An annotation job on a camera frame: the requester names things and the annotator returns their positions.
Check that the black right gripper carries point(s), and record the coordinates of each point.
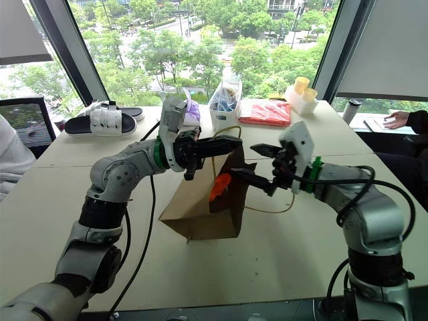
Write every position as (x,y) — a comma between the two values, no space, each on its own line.
(286,167)

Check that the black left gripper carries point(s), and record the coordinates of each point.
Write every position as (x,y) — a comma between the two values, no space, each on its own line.
(187,150)

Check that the orange plush toy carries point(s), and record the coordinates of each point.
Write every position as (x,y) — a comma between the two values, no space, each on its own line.
(220,185)

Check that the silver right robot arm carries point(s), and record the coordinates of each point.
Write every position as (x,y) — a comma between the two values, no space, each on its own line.
(378,220)

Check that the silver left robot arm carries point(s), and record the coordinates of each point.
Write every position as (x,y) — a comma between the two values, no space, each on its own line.
(113,174)

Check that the black sleeved bystander forearm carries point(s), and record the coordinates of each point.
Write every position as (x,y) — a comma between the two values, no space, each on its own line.
(418,121)

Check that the purple translucent plastic bag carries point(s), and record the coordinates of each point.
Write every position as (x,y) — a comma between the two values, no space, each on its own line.
(193,113)

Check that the clear plastic bag of items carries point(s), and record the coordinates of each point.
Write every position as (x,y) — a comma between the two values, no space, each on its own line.
(228,93)

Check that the bystander bare hand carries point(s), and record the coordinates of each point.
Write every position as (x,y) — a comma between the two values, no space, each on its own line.
(396,120)

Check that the white plastic storage bin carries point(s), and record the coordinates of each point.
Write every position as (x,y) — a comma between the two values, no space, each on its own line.
(222,121)

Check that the red plastic bags stack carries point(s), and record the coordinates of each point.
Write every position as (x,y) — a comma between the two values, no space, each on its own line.
(267,112)

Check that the white rectangular plastic box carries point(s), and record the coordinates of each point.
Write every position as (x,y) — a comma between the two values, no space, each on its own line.
(302,106)

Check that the yellow plastic cup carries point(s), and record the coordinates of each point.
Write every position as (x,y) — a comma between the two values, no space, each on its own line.
(310,94)
(301,85)

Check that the black white slide slipper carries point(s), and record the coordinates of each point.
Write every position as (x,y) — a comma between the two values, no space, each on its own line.
(100,122)
(134,112)

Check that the white tumbler black lid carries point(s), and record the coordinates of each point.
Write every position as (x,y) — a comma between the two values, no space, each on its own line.
(351,113)

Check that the grey notebook on desk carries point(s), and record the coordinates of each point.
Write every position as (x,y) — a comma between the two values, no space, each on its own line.
(374,124)

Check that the bystander in dark clothing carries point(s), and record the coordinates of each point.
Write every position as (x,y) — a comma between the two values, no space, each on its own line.
(406,167)

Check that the grey roller blind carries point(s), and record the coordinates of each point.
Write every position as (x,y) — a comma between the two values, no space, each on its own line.
(20,30)
(391,50)

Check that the black mesh office chair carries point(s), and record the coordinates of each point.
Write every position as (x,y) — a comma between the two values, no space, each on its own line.
(26,120)

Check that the bystander in white clothing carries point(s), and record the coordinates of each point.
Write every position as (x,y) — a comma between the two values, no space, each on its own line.
(13,157)

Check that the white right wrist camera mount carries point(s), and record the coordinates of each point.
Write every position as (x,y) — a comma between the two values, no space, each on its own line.
(301,140)

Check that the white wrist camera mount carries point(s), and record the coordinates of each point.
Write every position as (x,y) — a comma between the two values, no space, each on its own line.
(301,140)
(172,113)

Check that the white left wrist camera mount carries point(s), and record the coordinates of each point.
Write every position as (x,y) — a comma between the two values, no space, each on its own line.
(172,113)

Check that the dark slanted window post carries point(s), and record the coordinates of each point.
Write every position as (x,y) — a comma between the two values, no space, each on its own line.
(73,50)
(334,50)

